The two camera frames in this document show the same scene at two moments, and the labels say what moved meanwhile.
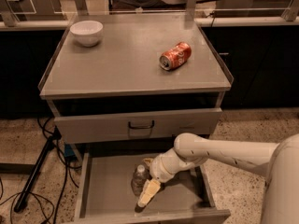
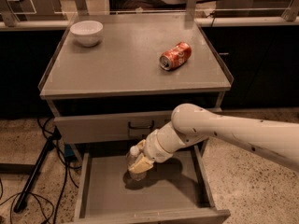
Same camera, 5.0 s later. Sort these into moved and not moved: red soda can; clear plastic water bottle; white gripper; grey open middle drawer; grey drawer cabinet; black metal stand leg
Moved: clear plastic water bottle; white gripper
Not moved: red soda can; grey drawer cabinet; grey open middle drawer; black metal stand leg
